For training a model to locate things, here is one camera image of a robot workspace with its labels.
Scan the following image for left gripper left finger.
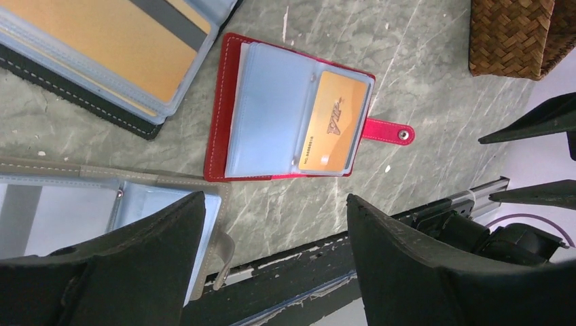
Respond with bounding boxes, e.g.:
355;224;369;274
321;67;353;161
1;192;206;325

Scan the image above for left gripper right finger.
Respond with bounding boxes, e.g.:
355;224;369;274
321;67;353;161
347;194;575;325

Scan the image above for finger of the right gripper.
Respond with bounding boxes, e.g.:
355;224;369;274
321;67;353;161
478;92;575;160
488;179;575;210

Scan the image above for gold VIP credit card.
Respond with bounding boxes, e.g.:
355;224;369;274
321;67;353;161
298;71;371;175

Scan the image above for red card holder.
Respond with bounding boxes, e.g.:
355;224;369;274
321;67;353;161
204;33;415;182

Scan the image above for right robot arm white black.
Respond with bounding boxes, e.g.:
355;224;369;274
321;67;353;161
394;92;575;266

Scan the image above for grey card holder open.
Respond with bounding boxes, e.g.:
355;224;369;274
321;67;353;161
1;157;235;301

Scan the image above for black card holder open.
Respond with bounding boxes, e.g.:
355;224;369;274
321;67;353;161
1;0;240;140

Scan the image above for brown wicker basket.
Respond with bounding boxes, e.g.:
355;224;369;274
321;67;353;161
469;0;575;81

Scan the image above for aluminium frame rail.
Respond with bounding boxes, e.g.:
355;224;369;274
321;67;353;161
391;177;510;225

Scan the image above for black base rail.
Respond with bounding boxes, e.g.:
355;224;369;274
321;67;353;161
180;232;356;325

